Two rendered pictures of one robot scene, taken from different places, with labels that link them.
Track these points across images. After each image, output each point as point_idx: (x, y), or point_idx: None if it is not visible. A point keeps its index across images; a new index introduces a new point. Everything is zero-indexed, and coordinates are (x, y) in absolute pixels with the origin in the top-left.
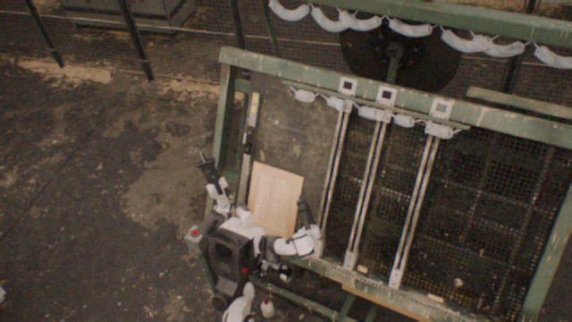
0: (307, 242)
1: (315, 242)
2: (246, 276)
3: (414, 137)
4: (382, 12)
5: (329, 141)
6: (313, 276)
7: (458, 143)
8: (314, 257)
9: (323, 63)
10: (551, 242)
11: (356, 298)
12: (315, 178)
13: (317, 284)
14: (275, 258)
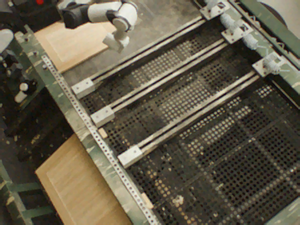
0: (132, 15)
1: (130, 31)
2: (19, 23)
3: (230, 75)
4: (254, 12)
5: (167, 33)
6: (8, 157)
7: (258, 100)
8: (71, 92)
9: (112, 98)
10: (288, 209)
11: (27, 200)
12: (131, 46)
13: (6, 164)
14: (78, 17)
